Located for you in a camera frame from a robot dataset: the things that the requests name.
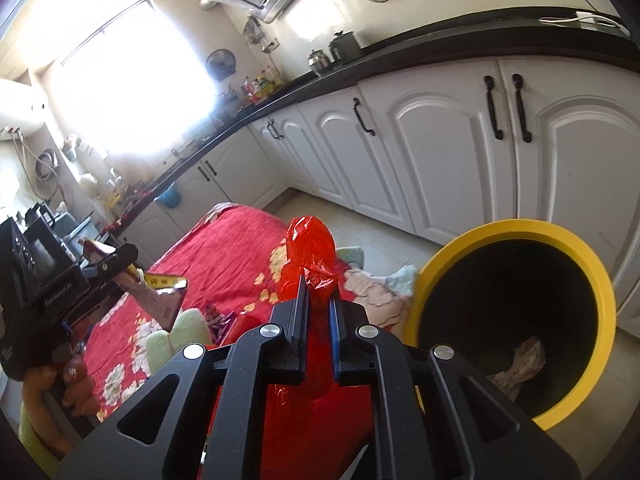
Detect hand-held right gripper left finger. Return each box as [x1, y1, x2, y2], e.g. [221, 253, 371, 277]
[55, 275, 311, 480]

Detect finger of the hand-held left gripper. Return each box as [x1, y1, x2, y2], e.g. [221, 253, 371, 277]
[80, 242, 141, 281]
[60, 272, 148, 328]

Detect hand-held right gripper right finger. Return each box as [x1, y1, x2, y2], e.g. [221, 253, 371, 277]
[327, 297, 583, 480]

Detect silver snack wrapper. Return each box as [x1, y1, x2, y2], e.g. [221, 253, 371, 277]
[80, 237, 190, 333]

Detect red plastic bag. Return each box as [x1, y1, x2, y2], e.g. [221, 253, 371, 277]
[215, 215, 386, 480]

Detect purple foil snack wrapper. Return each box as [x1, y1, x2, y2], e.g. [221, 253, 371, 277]
[205, 305, 246, 343]

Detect yellow-rimmed black trash bin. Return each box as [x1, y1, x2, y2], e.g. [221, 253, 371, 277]
[402, 217, 617, 433]

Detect person's left forearm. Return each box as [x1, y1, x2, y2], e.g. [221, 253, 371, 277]
[17, 385, 98, 463]

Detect person's left hand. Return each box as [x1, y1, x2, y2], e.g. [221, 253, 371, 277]
[24, 341, 103, 420]

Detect pink patterned cloth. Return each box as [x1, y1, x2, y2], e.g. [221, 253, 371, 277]
[340, 260, 421, 341]

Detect white kettle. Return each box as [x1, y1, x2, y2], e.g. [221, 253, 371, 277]
[77, 172, 101, 201]

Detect blue plastic bowl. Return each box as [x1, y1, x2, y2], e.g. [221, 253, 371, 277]
[154, 182, 182, 209]

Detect teal cloth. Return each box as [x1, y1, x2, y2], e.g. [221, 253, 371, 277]
[335, 245, 418, 291]

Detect light green cloth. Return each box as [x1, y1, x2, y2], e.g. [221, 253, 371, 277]
[135, 307, 221, 376]

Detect red floral blanket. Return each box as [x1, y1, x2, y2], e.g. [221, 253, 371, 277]
[82, 202, 426, 423]

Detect white water heater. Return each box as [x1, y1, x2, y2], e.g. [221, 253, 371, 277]
[0, 80, 51, 133]

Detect bright kitchen window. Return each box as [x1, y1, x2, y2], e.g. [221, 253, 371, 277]
[60, 0, 221, 156]

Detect crumpled paper wad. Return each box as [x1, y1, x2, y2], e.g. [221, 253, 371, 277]
[487, 336, 546, 401]

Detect white kitchen cabinets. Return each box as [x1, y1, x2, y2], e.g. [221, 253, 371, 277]
[120, 35, 640, 331]

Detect small round fan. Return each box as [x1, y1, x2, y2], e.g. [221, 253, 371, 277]
[206, 49, 237, 81]

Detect group of condiment bottles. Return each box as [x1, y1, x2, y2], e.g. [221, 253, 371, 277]
[240, 67, 288, 103]

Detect steel pot with lid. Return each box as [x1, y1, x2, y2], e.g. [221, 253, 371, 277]
[306, 49, 333, 73]

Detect dark pot with lid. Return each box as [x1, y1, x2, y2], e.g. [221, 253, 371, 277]
[327, 30, 363, 63]

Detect black kitchen countertop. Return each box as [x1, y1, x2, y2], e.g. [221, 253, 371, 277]
[100, 6, 636, 241]

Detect white charger with cable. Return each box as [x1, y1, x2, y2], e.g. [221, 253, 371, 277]
[539, 9, 632, 37]

